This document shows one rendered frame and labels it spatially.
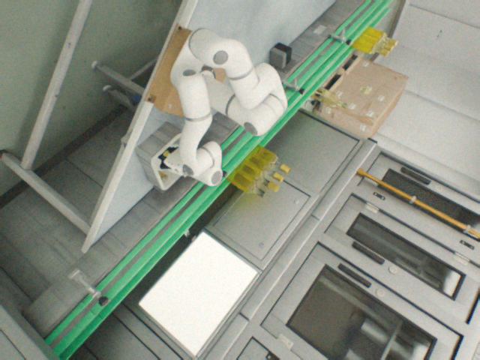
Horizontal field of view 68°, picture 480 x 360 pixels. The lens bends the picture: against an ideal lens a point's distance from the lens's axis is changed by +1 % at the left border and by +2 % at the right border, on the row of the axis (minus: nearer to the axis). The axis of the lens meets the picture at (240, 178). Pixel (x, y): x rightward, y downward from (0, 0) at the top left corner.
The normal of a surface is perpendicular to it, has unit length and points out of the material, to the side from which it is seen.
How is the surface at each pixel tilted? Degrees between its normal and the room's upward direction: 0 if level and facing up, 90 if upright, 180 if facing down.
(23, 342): 90
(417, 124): 90
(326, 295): 90
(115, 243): 90
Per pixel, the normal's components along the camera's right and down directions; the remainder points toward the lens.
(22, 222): -0.04, -0.55
